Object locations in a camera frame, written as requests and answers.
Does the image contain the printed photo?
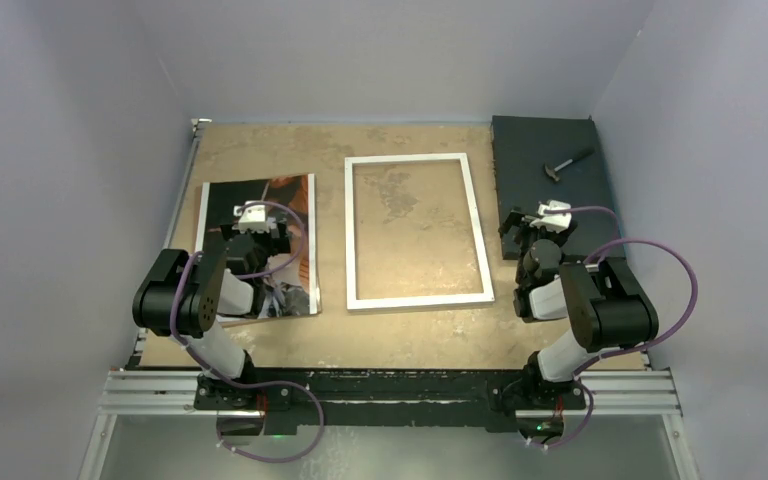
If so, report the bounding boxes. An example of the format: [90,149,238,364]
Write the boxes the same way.
[194,173,321,323]

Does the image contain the white wooden picture frame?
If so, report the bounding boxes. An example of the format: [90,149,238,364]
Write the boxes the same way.
[344,153,495,311]

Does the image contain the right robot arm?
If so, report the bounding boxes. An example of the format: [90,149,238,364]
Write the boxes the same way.
[499,202,659,407]

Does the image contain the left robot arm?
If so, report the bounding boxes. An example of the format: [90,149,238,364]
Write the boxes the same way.
[132,222,291,409]

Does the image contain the small hammer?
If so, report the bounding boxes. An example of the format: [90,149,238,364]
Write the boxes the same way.
[543,147,595,183]

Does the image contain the black foam block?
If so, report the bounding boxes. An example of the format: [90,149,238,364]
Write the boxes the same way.
[490,115,628,264]

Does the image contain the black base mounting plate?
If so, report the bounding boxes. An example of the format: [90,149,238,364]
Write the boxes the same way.
[194,367,586,435]

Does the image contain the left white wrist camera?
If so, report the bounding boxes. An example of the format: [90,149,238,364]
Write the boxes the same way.
[232,202,271,233]

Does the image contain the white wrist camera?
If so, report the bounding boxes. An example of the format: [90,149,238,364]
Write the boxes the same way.
[529,200,572,233]
[232,202,271,233]

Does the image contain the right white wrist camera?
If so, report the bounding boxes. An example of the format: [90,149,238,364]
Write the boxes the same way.
[529,200,572,233]

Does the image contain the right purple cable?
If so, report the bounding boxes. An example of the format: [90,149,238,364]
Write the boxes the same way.
[523,205,699,453]

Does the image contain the aluminium rail frame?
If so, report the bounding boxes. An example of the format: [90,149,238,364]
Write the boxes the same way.
[82,122,699,479]

